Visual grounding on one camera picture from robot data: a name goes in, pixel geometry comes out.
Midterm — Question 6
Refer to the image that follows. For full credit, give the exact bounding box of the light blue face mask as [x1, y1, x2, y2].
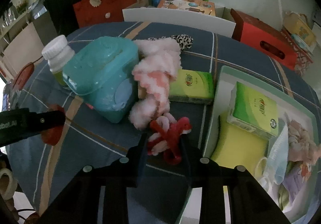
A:
[254, 118, 289, 191]

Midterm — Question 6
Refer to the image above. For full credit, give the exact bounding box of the pink floral satin scrunchie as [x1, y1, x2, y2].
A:
[284, 113, 320, 165]

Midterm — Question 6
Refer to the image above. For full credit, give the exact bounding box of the green tissue pack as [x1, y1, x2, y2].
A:
[169, 69, 214, 104]
[227, 81, 278, 140]

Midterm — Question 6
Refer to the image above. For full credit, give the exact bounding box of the red pink chenille scrunchie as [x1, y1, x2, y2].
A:
[147, 113, 192, 165]

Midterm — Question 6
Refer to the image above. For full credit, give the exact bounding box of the pink white fluffy sock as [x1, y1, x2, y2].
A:
[129, 38, 181, 130]

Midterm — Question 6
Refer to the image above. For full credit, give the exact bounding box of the leopard print scrunchie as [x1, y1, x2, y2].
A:
[147, 34, 194, 51]

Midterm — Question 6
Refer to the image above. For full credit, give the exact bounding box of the red round stool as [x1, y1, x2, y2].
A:
[12, 62, 35, 91]

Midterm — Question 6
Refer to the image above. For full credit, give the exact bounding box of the yellow green sponge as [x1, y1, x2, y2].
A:
[211, 112, 268, 176]

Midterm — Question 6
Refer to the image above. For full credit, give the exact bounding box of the beige tape roll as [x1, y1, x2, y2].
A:
[0, 168, 17, 201]

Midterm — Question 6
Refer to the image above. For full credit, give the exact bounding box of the white tray green rim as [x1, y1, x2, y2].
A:
[201, 65, 321, 223]

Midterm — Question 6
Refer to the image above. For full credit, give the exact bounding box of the white pill bottle green label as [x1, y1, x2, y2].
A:
[41, 35, 75, 88]

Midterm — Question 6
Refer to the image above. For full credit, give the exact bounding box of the blue plaid tablecloth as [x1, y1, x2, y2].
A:
[7, 22, 320, 223]

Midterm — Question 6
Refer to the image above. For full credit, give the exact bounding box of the teal plastic lidded box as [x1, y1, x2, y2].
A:
[63, 37, 139, 123]

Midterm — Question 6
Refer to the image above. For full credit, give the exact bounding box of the red cardboard box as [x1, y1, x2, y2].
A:
[230, 9, 298, 71]

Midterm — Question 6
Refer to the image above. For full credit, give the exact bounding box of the yellow patterned gift bag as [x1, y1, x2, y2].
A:
[283, 12, 316, 47]

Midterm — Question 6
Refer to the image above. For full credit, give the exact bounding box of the white foam board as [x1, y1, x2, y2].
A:
[122, 8, 236, 38]

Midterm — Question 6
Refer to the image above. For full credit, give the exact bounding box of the orange toy picture box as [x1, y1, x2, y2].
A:
[157, 0, 216, 16]

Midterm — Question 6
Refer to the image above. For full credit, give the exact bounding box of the red plastic ring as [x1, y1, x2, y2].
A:
[41, 104, 66, 146]

